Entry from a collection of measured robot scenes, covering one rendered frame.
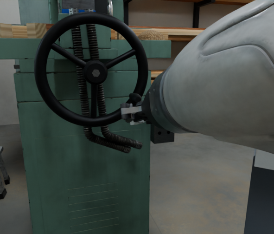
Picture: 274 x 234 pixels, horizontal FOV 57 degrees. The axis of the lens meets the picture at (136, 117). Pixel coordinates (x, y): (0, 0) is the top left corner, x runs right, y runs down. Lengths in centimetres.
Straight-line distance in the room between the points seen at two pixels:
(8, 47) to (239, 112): 74
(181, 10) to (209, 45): 352
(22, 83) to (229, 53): 72
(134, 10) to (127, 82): 265
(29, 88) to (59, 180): 33
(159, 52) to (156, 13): 269
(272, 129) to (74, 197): 83
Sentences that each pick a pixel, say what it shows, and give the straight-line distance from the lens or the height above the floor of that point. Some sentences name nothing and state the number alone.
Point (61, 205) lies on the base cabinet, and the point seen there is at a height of 33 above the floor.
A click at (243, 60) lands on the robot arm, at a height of 85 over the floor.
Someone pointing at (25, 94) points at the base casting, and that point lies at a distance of 84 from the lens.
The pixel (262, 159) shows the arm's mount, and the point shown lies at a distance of 65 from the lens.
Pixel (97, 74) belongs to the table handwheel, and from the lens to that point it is 64.
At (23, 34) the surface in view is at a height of 92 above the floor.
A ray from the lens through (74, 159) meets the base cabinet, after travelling 90.
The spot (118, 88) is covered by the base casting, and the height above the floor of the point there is 74.
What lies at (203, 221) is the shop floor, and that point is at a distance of 147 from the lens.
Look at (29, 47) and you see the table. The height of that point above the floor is 87.
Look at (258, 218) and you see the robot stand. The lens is 81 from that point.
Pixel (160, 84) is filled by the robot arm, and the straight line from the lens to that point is 29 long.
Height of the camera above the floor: 86
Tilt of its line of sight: 14 degrees down
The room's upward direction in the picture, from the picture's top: straight up
